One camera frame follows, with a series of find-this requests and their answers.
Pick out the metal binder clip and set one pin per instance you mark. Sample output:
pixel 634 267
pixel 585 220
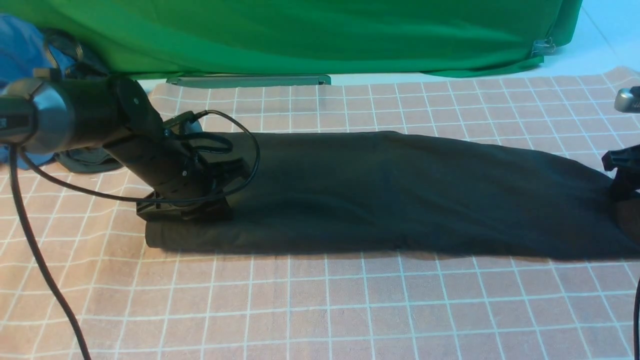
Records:
pixel 542 47

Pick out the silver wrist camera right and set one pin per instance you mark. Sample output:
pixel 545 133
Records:
pixel 627 100

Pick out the pink checkered tablecloth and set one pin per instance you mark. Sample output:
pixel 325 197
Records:
pixel 136 303

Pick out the green backdrop cloth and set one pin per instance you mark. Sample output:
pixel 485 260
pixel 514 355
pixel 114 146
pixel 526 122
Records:
pixel 449 38

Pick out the gray metal bar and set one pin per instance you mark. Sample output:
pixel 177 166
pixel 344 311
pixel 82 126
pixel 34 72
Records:
pixel 248 81

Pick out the blue crumpled garment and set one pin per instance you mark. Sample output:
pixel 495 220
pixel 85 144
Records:
pixel 22 51

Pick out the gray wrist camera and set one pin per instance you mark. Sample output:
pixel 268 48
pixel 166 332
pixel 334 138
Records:
pixel 185 123

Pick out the black gripper near left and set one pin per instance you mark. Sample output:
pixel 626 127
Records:
pixel 185 185

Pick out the dark gray long-sleeved shirt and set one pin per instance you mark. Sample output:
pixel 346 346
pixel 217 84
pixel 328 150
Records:
pixel 387 191

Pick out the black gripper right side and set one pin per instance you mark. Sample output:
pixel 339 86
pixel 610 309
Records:
pixel 624 189

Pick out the dark crumpled garment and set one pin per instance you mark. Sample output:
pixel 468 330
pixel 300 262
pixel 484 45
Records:
pixel 77 61

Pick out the black robot arm near left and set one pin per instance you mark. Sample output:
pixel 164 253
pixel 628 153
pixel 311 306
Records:
pixel 42 115

